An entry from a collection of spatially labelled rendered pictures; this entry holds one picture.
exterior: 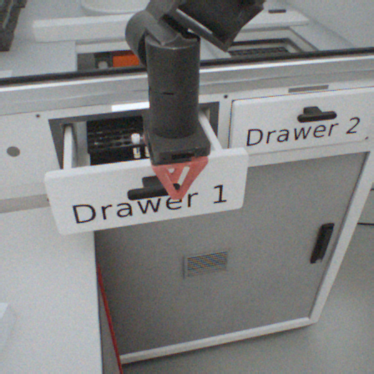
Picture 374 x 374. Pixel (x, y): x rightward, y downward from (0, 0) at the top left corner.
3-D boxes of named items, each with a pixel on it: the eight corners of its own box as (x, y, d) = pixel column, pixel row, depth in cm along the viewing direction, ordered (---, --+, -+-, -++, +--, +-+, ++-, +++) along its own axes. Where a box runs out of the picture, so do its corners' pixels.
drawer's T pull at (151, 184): (182, 194, 55) (182, 187, 54) (128, 202, 53) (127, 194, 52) (177, 179, 57) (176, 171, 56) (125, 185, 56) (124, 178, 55)
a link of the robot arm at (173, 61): (154, 39, 37) (209, 33, 38) (134, 20, 42) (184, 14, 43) (157, 106, 41) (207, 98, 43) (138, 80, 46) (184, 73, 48)
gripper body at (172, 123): (190, 116, 52) (191, 63, 48) (211, 159, 45) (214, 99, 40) (142, 121, 51) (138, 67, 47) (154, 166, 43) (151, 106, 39)
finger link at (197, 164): (194, 174, 56) (195, 114, 50) (207, 206, 51) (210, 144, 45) (146, 179, 55) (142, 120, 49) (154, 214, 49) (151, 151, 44)
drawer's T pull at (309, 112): (336, 119, 70) (338, 113, 70) (298, 123, 69) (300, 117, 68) (326, 109, 73) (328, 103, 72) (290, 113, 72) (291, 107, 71)
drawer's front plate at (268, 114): (366, 139, 80) (382, 90, 73) (230, 156, 75) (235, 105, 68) (361, 135, 81) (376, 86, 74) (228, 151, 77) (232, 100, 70)
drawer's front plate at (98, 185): (242, 208, 64) (249, 153, 57) (59, 235, 59) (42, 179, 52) (239, 201, 65) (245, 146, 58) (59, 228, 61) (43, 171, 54)
